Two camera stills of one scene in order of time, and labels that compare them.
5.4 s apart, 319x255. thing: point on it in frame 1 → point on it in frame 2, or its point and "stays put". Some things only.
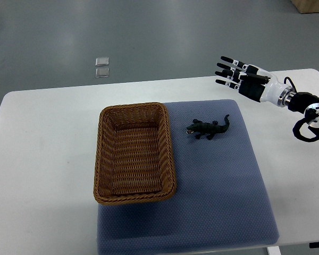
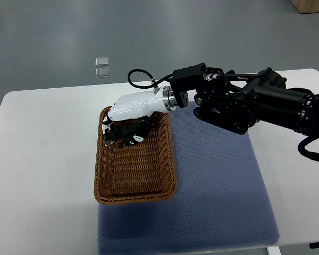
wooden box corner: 307,6 stays put
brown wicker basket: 133,154 stays put
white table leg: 274,251 stays put
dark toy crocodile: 200,128 → 122,132
